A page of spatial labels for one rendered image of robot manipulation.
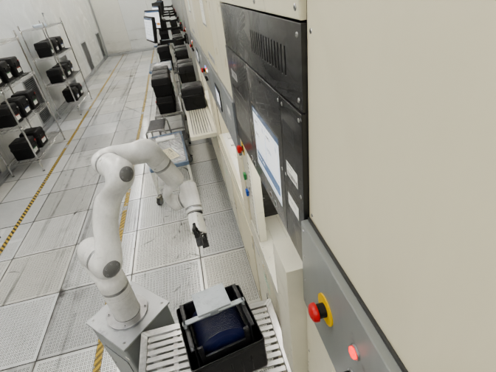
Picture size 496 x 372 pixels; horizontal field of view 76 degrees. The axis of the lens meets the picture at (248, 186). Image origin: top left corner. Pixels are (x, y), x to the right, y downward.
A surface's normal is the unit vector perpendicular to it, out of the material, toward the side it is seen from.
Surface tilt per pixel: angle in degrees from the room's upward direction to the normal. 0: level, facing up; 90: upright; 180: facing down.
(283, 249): 0
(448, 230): 90
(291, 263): 0
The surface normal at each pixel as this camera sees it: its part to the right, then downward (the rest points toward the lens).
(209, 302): -0.11, -0.83
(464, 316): -0.97, 0.22
